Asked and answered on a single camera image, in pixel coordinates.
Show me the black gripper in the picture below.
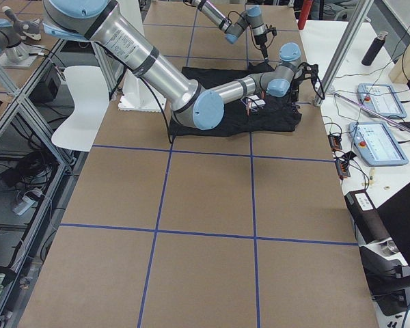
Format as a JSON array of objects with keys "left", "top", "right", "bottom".
[{"left": 253, "top": 33, "right": 269, "bottom": 64}]

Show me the black t-shirt with logo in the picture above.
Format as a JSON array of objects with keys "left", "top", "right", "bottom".
[{"left": 169, "top": 62, "right": 302, "bottom": 137}]

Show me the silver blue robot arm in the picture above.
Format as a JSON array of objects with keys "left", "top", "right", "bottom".
[
  {"left": 42, "top": 1, "right": 301, "bottom": 130},
  {"left": 183, "top": 0, "right": 276, "bottom": 63}
]

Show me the red fire extinguisher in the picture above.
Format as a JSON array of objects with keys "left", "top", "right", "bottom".
[{"left": 297, "top": 0, "right": 313, "bottom": 30}]

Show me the orange circuit board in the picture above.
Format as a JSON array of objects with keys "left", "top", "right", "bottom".
[{"left": 327, "top": 134, "right": 342, "bottom": 151}]

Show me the black water bottle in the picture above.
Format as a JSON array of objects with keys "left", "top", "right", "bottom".
[{"left": 361, "top": 31, "right": 388, "bottom": 66}]

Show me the metal reacher grabber tool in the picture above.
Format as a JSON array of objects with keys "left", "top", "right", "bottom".
[{"left": 330, "top": 91, "right": 410, "bottom": 134}]

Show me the far teach pendant tablet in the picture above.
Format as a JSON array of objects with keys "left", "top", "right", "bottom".
[{"left": 357, "top": 83, "right": 407, "bottom": 118}]

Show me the teach pendant tablet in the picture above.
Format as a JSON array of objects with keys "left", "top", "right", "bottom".
[
  {"left": 357, "top": 83, "right": 407, "bottom": 118},
  {"left": 348, "top": 122, "right": 409, "bottom": 167}
]

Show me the near teach pendant tablet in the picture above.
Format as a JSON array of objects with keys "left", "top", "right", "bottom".
[{"left": 348, "top": 122, "right": 409, "bottom": 167}]

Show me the white plastic chair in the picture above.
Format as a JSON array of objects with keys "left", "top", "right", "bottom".
[{"left": 51, "top": 66, "right": 110, "bottom": 152}]

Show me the black box with label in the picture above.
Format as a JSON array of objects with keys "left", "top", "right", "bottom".
[{"left": 344, "top": 189, "right": 390, "bottom": 245}]

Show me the black monitor on stand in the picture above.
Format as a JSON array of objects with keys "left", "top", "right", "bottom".
[{"left": 359, "top": 183, "right": 410, "bottom": 316}]

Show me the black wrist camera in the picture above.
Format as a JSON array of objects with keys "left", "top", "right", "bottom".
[
  {"left": 298, "top": 62, "right": 318, "bottom": 83},
  {"left": 264, "top": 25, "right": 277, "bottom": 37}
]

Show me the aluminium frame post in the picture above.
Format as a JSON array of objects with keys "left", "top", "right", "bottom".
[{"left": 322, "top": 0, "right": 374, "bottom": 92}]

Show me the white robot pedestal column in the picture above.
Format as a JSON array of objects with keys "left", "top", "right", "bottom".
[{"left": 118, "top": 0, "right": 166, "bottom": 112}]

